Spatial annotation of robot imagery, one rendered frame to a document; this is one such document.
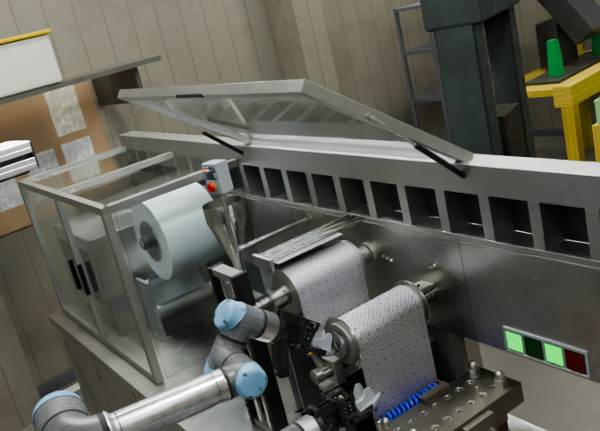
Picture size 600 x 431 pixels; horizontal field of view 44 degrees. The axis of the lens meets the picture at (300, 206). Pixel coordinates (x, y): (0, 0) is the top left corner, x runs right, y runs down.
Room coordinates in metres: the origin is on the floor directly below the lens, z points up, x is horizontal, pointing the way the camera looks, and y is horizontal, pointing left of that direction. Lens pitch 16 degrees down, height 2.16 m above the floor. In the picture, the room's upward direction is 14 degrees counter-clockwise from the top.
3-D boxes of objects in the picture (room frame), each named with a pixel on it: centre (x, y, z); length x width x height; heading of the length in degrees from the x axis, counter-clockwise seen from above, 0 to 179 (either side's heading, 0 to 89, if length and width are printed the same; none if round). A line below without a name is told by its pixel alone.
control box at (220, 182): (2.27, 0.24, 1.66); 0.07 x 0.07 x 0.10; 42
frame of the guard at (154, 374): (3.14, 0.74, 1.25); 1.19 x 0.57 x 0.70; 31
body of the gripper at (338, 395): (1.67, 0.04, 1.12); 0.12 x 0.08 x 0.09; 121
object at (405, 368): (1.80, -0.16, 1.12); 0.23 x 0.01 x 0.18; 121
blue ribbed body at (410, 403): (1.78, -0.17, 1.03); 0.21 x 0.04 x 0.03; 121
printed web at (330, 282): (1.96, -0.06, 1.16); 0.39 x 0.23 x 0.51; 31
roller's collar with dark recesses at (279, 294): (1.99, 0.13, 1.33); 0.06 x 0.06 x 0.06; 31
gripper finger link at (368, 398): (1.72, -0.06, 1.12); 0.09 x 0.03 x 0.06; 120
